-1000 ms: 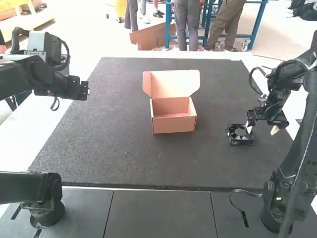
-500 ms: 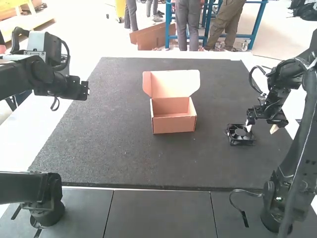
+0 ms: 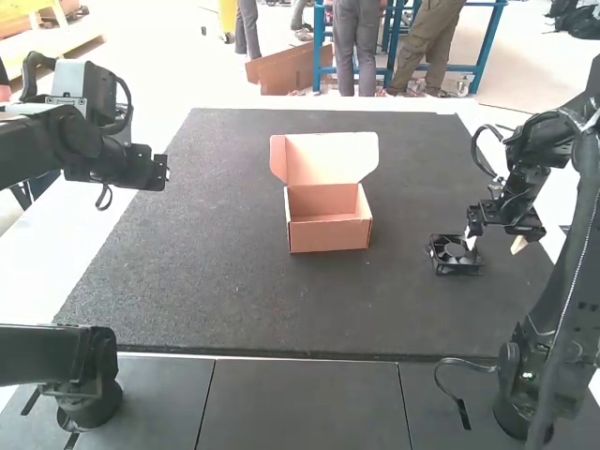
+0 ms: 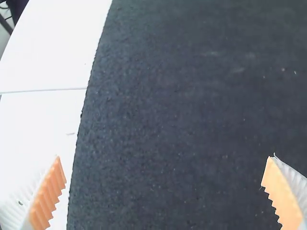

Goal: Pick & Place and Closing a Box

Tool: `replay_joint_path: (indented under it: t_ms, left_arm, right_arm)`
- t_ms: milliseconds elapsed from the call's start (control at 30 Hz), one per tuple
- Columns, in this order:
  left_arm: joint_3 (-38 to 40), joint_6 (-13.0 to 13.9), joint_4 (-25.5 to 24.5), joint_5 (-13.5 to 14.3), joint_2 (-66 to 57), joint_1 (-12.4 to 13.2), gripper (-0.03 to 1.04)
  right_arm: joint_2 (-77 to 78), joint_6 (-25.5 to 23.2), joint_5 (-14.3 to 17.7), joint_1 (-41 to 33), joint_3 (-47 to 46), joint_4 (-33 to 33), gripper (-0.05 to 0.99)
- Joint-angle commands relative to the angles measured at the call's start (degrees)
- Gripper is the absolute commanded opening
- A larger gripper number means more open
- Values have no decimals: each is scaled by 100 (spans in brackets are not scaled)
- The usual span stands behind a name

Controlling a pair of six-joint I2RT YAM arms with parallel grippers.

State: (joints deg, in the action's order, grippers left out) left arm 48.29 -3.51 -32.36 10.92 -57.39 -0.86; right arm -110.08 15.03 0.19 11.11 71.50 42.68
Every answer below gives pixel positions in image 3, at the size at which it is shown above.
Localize black square fan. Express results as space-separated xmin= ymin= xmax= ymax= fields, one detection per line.
xmin=427 ymin=232 xmax=487 ymax=278

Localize dark base panel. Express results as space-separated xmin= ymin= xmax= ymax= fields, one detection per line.
xmin=194 ymin=358 xmax=413 ymax=450
xmin=0 ymin=354 xmax=217 ymax=450
xmin=397 ymin=360 xmax=600 ymax=450

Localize yellow bin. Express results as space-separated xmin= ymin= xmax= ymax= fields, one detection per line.
xmin=217 ymin=0 xmax=239 ymax=44

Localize black cable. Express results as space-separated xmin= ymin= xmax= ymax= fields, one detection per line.
xmin=112 ymin=74 xmax=135 ymax=138
xmin=95 ymin=181 xmax=114 ymax=211
xmin=470 ymin=124 xmax=510 ymax=183
xmin=433 ymin=356 xmax=503 ymax=431

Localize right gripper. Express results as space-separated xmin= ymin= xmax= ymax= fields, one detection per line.
xmin=463 ymin=163 xmax=549 ymax=257

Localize cardboard box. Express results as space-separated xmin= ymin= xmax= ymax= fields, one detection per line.
xmin=269 ymin=132 xmax=380 ymax=255

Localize brown cardboard sheet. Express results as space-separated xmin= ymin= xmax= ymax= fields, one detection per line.
xmin=244 ymin=43 xmax=335 ymax=97

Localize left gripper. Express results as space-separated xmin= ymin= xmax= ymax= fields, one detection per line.
xmin=63 ymin=140 xmax=170 ymax=193

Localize blue metal frame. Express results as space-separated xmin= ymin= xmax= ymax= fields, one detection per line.
xmin=311 ymin=0 xmax=510 ymax=95

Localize black mat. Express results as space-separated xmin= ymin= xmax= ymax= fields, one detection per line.
xmin=52 ymin=107 xmax=557 ymax=362

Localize black bags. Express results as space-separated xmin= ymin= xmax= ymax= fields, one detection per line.
xmin=546 ymin=0 xmax=600 ymax=41

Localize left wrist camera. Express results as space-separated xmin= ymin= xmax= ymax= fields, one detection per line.
xmin=49 ymin=59 xmax=118 ymax=124

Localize wooden pallet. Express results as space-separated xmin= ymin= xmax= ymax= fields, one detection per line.
xmin=0 ymin=0 xmax=107 ymax=63

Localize person's legs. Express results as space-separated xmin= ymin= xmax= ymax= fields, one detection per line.
xmin=386 ymin=0 xmax=468 ymax=98
xmin=332 ymin=0 xmax=379 ymax=98
xmin=289 ymin=0 xmax=321 ymax=41
xmin=233 ymin=0 xmax=263 ymax=60

